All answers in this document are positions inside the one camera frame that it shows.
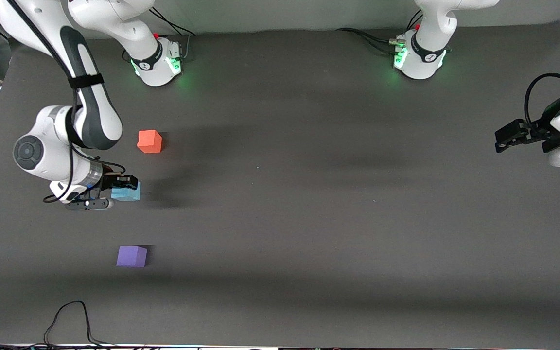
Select black right base cables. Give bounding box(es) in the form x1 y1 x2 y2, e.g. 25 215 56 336
153 7 199 62

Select orange block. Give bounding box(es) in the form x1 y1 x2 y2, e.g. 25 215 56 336
137 130 163 154

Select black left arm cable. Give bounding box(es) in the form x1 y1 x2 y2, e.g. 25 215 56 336
524 73 560 128

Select purple block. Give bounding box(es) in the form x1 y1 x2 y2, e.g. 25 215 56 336
116 246 148 268

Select black cable loop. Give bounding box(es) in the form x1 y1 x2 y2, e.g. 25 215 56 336
43 300 115 348

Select black left base cables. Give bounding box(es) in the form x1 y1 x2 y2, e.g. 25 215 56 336
335 10 425 55

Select light blue block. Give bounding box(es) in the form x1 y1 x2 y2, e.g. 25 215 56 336
111 182 141 202

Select black base cables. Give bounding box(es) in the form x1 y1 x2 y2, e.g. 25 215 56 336
335 10 425 55
153 7 199 62

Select black right arm strap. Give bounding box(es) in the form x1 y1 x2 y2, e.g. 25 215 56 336
68 73 105 89

